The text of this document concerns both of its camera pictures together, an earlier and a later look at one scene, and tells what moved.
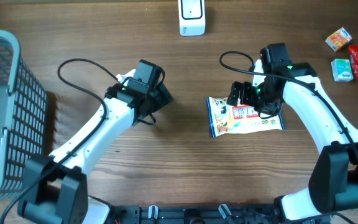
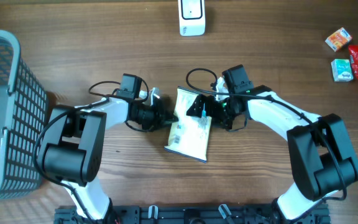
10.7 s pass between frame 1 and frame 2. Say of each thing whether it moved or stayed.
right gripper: moved
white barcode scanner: stayed
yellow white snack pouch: moved
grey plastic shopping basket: stayed
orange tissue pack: stayed
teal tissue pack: stayed
